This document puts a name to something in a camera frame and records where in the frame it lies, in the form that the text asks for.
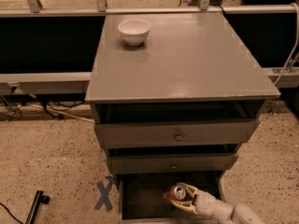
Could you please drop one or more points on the grey open bottom drawer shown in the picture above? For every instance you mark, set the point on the grey open bottom drawer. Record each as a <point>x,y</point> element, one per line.
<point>142,201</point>

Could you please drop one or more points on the grey drawer cabinet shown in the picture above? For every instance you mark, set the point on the grey drawer cabinet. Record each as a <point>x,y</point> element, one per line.
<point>192,67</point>

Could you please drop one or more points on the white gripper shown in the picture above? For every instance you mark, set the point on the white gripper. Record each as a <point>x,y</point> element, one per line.
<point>205,202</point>

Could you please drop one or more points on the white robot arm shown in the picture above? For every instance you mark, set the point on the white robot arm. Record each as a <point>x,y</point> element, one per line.
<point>242,214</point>

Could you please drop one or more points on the grey top drawer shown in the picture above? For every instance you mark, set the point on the grey top drawer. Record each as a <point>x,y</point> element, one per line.
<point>175,134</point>

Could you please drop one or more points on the black bar tool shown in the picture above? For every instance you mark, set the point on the black bar tool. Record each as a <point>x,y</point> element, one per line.
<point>39,198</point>

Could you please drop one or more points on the blue tape cross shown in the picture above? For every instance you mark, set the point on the blue tape cross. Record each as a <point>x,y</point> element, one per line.
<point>104,194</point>

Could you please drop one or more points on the red coke can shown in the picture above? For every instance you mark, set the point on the red coke can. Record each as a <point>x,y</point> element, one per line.
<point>175,193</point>

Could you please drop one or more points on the white ceramic bowl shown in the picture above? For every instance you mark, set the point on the white ceramic bowl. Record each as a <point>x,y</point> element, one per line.
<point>134,32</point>

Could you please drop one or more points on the grey middle drawer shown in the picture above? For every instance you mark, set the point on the grey middle drawer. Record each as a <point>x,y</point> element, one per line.
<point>125,165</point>

